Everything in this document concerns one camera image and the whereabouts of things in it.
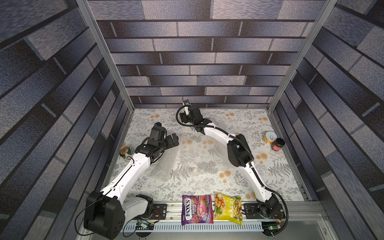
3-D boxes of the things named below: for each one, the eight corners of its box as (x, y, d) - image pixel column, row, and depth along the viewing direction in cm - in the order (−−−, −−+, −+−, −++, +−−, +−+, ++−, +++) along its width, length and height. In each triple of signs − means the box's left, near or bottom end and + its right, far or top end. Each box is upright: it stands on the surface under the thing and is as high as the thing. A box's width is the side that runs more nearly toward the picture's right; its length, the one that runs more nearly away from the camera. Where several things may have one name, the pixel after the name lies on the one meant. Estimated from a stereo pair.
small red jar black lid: (272, 151, 97) (277, 144, 91) (269, 143, 101) (274, 137, 95) (281, 151, 97) (286, 145, 91) (277, 143, 101) (283, 137, 95)
